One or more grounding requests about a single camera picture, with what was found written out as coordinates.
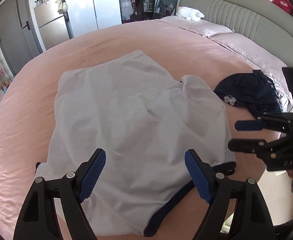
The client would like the grey padded headboard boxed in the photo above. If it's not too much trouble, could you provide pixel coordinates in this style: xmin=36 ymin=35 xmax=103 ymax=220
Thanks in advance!
xmin=178 ymin=0 xmax=293 ymax=67

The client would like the black glass cabinet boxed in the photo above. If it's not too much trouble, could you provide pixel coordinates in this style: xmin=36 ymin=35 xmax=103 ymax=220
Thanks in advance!
xmin=118 ymin=0 xmax=182 ymax=24

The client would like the grey door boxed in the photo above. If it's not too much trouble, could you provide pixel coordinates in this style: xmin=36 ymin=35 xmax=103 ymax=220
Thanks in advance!
xmin=0 ymin=0 xmax=43 ymax=75

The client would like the white glossy wardrobe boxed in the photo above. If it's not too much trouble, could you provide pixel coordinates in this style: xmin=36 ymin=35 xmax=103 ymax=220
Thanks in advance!
xmin=62 ymin=0 xmax=123 ymax=39

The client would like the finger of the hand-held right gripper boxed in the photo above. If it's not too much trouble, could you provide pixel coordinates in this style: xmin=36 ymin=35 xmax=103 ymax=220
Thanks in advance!
xmin=228 ymin=133 xmax=293 ymax=160
xmin=235 ymin=112 xmax=293 ymax=133

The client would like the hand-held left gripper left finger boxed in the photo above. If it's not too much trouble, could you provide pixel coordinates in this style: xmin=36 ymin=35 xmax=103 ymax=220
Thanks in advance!
xmin=14 ymin=148 xmax=106 ymax=240

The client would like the navy garment with white print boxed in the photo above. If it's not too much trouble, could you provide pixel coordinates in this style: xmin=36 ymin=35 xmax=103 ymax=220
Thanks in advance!
xmin=213 ymin=69 xmax=283 ymax=119

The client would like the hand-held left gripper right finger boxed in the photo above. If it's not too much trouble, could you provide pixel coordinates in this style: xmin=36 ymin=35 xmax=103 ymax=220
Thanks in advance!
xmin=184 ymin=149 xmax=269 ymax=240

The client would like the pink pillow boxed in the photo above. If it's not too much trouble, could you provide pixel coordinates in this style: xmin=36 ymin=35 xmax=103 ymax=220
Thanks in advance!
xmin=209 ymin=32 xmax=293 ymax=105
xmin=156 ymin=15 xmax=234 ymax=38

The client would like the white shirt with navy trim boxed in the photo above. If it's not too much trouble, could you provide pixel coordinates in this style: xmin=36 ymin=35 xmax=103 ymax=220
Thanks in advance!
xmin=35 ymin=50 xmax=237 ymax=238

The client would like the white plush toy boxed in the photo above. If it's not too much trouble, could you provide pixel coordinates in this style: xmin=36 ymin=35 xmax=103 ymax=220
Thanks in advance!
xmin=176 ymin=6 xmax=204 ymax=22

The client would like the bed with pink sheet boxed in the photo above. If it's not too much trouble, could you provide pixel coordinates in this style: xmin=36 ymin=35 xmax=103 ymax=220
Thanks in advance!
xmin=0 ymin=17 xmax=293 ymax=240

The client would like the silver refrigerator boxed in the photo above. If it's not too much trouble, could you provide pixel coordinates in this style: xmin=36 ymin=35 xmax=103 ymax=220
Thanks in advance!
xmin=34 ymin=0 xmax=71 ymax=52

